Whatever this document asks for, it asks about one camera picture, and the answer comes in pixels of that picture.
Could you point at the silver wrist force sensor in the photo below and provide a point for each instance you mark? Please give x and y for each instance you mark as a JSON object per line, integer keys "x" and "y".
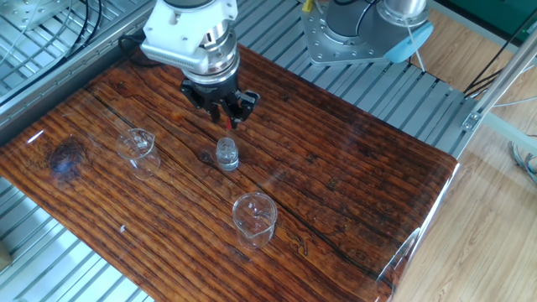
{"x": 220, "y": 58}

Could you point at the wood grain table mat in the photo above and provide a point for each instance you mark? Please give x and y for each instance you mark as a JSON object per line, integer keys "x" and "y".
{"x": 335, "y": 189}

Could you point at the small clear glass bottle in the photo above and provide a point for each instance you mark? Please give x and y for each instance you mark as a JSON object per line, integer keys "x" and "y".
{"x": 227, "y": 161}

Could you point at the clear glass beaker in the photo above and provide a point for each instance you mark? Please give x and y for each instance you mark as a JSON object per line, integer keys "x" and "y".
{"x": 138, "y": 159}
{"x": 253, "y": 228}

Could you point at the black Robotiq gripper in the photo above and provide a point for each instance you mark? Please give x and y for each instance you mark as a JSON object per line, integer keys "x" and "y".
{"x": 216, "y": 93}

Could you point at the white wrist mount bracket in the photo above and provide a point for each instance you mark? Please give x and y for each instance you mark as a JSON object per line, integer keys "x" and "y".
{"x": 180, "y": 38}

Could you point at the brown cardboard box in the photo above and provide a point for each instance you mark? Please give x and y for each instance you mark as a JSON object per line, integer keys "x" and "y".
{"x": 4, "y": 256}

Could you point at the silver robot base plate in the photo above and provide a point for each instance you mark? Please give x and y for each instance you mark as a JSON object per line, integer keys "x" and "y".
{"x": 319, "y": 42}

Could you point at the silver perforated mounting plate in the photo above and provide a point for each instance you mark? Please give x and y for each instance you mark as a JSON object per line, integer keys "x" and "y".
{"x": 25, "y": 12}

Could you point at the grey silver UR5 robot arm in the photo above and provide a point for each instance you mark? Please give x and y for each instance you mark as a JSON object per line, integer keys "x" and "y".
{"x": 409, "y": 44}

